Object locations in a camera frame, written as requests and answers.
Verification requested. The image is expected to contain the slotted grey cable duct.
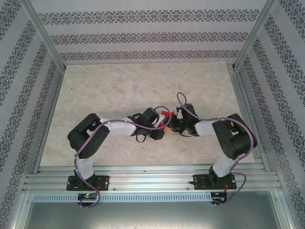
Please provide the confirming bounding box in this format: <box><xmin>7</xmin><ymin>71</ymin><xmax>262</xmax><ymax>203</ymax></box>
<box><xmin>32</xmin><ymin>192</ymin><xmax>213</xmax><ymax>203</ymax></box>

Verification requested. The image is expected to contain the aluminium frame post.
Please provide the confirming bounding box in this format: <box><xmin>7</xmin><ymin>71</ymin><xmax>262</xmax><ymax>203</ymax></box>
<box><xmin>20</xmin><ymin>0</ymin><xmax>66</xmax><ymax>71</ymax></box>
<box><xmin>233</xmin><ymin>0</ymin><xmax>279</xmax><ymax>71</ymax></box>

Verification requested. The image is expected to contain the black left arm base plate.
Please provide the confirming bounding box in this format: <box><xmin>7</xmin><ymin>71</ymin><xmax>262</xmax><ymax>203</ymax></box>
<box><xmin>67</xmin><ymin>175</ymin><xmax>110</xmax><ymax>191</ymax></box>

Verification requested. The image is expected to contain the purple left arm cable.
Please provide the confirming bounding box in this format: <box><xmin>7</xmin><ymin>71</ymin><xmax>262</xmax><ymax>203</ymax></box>
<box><xmin>74</xmin><ymin>106</ymin><xmax>173</xmax><ymax>208</ymax></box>

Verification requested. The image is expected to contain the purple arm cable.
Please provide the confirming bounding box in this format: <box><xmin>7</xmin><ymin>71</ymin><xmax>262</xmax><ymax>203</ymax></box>
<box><xmin>74</xmin><ymin>106</ymin><xmax>173</xmax><ymax>208</ymax></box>
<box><xmin>176</xmin><ymin>92</ymin><xmax>255</xmax><ymax>207</ymax></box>

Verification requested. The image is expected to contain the red paper sheet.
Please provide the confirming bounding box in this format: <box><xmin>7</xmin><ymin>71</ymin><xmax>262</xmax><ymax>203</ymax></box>
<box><xmin>160</xmin><ymin>109</ymin><xmax>173</xmax><ymax>128</ymax></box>

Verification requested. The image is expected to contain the steel sheet shelf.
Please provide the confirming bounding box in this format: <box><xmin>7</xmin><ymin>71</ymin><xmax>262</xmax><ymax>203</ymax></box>
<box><xmin>23</xmin><ymin>201</ymin><xmax>286</xmax><ymax>229</ymax></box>

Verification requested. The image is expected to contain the circuit board with green light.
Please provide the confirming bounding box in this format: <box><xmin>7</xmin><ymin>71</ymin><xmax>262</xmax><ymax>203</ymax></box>
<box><xmin>78</xmin><ymin>193</ymin><xmax>98</xmax><ymax>200</ymax></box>

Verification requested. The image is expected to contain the small circuit board with wires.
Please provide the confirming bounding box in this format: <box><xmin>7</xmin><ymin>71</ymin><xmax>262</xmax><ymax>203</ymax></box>
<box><xmin>212</xmin><ymin>192</ymin><xmax>227</xmax><ymax>204</ymax></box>

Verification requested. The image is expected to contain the aluminium side rail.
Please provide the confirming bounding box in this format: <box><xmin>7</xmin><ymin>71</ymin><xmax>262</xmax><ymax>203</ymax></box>
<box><xmin>228</xmin><ymin>63</ymin><xmax>271</xmax><ymax>172</ymax></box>
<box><xmin>32</xmin><ymin>69</ymin><xmax>66</xmax><ymax>174</ymax></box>

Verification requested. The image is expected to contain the aluminium mounting rail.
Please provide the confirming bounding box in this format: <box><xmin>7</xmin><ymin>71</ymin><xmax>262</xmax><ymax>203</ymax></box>
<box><xmin>22</xmin><ymin>166</ymin><xmax>283</xmax><ymax>192</ymax></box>

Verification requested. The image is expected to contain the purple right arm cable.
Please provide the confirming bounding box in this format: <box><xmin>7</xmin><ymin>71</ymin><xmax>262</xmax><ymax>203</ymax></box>
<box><xmin>176</xmin><ymin>92</ymin><xmax>255</xmax><ymax>207</ymax></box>

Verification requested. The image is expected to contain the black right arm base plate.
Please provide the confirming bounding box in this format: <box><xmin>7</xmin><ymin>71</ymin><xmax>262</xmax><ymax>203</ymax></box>
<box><xmin>193</xmin><ymin>174</ymin><xmax>237</xmax><ymax>191</ymax></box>

